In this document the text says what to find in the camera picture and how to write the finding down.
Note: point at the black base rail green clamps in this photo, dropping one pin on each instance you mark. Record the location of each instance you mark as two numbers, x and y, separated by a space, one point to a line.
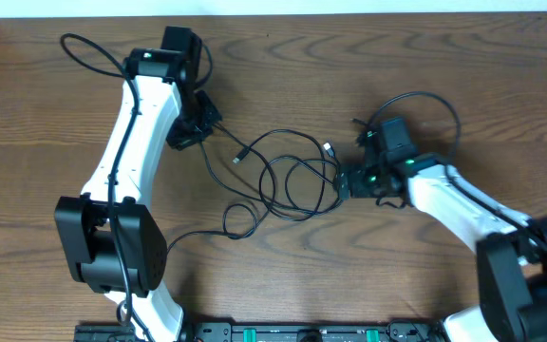
395 331

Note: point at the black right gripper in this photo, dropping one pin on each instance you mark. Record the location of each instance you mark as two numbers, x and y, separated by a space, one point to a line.
358 189

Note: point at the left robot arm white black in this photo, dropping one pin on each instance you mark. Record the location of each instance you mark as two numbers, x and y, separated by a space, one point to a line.
111 241

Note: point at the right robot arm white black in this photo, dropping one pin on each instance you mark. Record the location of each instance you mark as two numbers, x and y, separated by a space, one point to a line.
510 246

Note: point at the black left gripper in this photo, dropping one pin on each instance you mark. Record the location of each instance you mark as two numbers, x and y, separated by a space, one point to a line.
185 139

